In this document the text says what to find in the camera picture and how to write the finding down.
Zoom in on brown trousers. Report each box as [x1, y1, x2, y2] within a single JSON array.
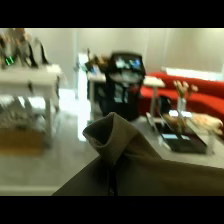
[[52, 112, 224, 197]]

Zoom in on vase with flowers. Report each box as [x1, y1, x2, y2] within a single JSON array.
[[173, 79, 200, 117]]

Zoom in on black cart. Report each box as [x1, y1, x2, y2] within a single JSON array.
[[99, 51, 147, 122]]

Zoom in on red sofa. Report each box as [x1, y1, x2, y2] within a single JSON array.
[[138, 71, 224, 125]]

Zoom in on white table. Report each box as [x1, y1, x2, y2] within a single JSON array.
[[0, 64, 66, 148]]

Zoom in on low glass table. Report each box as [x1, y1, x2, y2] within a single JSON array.
[[144, 111, 224, 156]]

